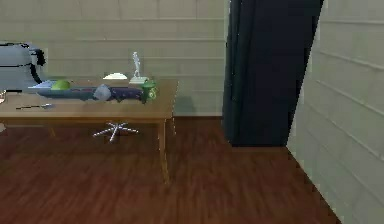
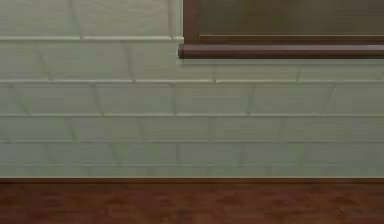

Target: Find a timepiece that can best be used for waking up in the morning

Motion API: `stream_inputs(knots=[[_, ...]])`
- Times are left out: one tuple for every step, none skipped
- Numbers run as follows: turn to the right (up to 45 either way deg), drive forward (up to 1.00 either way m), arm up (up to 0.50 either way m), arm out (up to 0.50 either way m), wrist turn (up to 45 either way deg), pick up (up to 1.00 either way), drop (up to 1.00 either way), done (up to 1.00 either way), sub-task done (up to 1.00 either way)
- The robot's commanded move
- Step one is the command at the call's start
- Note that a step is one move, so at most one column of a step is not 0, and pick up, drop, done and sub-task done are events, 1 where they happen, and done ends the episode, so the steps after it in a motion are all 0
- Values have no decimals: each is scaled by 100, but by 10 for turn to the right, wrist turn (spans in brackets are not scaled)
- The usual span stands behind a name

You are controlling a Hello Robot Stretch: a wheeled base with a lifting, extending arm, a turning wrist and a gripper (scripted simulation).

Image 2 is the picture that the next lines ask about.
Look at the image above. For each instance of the brown wooden framed window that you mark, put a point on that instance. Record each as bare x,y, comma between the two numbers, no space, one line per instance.
283,51

